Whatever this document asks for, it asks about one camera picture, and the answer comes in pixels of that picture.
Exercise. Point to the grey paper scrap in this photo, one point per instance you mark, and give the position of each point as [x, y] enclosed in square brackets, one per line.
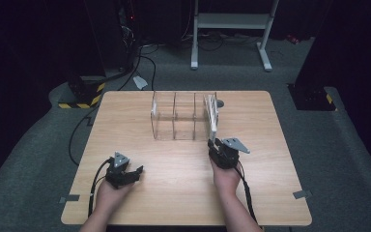
[140, 82]

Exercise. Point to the person's right hand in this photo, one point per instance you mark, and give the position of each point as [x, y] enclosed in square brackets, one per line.
[225, 180]

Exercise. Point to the black base with yellow stripes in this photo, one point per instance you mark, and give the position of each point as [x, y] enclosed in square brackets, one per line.
[314, 96]
[82, 93]

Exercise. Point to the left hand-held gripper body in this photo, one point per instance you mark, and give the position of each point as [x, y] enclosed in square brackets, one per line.
[118, 169]

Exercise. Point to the clear acrylic divider rack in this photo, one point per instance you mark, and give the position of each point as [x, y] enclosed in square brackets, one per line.
[180, 116]

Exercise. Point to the grey round table grommet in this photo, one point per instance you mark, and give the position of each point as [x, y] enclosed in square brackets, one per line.
[221, 103]

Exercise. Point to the small red floor object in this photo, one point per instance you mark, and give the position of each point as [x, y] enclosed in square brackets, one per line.
[292, 39]

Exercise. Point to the grey tape strip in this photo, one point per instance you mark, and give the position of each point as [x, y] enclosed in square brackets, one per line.
[302, 194]
[69, 198]

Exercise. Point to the white metal stand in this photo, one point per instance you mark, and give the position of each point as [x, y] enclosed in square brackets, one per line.
[232, 21]

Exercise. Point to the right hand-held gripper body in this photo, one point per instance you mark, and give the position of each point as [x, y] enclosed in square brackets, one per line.
[227, 154]

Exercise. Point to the green picture book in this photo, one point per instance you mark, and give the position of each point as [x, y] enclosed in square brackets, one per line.
[212, 116]

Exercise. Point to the person's left hand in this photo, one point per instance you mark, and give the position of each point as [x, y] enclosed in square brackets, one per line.
[111, 198]

